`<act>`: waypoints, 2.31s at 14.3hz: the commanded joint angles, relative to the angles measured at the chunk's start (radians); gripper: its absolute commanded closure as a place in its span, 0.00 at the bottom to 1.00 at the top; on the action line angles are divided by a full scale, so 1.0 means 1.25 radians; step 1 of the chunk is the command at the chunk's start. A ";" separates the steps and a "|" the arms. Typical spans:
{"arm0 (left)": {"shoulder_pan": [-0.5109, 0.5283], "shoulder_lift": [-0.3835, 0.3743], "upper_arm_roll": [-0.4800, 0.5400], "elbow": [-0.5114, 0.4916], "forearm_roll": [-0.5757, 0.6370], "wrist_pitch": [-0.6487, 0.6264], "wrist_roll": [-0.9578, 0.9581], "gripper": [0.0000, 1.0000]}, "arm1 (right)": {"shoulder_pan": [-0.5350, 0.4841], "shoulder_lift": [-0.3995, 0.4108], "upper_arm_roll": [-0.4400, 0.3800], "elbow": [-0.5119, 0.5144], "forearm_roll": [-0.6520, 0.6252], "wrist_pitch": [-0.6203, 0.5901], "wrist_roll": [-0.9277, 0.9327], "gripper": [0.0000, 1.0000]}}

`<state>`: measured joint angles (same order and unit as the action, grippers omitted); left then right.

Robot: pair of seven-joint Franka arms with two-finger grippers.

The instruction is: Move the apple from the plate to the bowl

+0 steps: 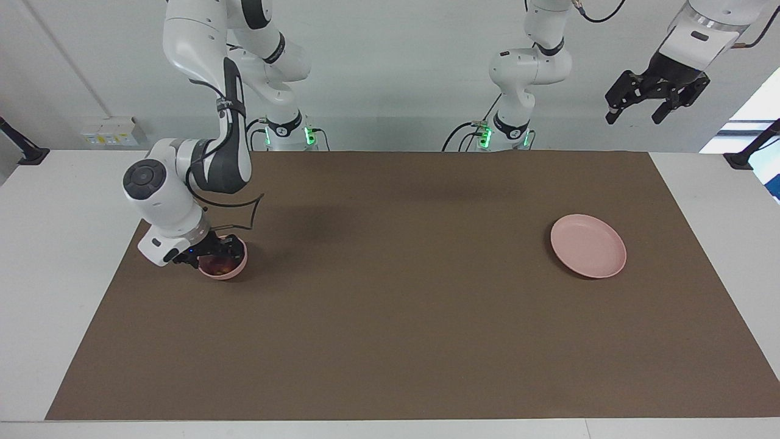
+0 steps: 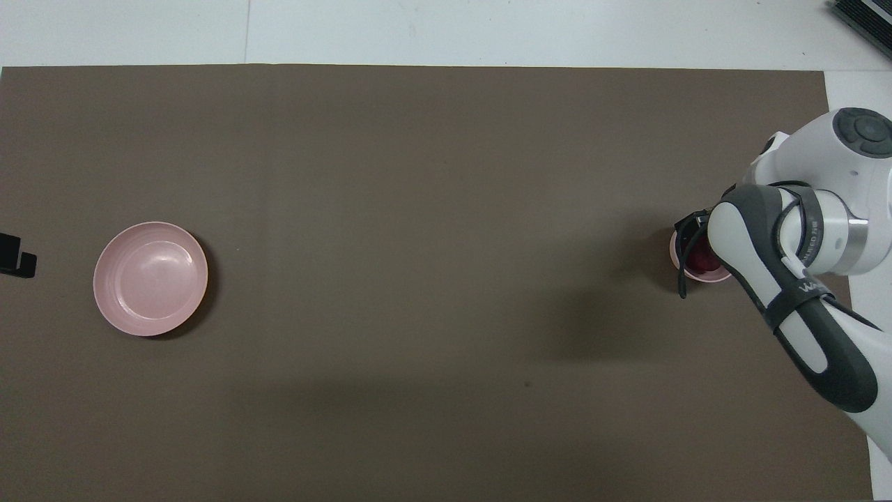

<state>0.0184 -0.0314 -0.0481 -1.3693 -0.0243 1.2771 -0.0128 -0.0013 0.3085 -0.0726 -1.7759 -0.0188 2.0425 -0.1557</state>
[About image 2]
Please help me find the dark red apple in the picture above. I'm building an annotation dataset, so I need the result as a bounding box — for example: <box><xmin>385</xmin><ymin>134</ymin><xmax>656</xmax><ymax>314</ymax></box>
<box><xmin>686</xmin><ymin>244</ymin><xmax>723</xmax><ymax>273</ymax></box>

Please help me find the pink bowl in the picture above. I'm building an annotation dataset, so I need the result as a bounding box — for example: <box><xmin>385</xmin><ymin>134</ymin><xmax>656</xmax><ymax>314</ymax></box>
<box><xmin>669</xmin><ymin>227</ymin><xmax>734</xmax><ymax>284</ymax></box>

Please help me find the pink plate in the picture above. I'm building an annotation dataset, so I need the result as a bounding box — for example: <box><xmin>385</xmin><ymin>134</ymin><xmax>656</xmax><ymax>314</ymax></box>
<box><xmin>93</xmin><ymin>222</ymin><xmax>209</xmax><ymax>337</ymax></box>

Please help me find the brown table mat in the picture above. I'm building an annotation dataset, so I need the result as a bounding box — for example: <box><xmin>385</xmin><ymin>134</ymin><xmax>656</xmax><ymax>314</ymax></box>
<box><xmin>0</xmin><ymin>64</ymin><xmax>875</xmax><ymax>502</ymax></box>

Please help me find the dark ribbed box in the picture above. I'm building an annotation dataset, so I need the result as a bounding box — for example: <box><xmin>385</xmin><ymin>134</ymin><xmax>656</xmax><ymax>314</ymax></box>
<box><xmin>828</xmin><ymin>0</ymin><xmax>892</xmax><ymax>40</ymax></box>

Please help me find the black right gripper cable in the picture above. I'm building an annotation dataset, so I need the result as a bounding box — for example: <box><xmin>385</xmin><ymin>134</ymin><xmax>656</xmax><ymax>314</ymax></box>
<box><xmin>676</xmin><ymin>183</ymin><xmax>830</xmax><ymax>301</ymax></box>

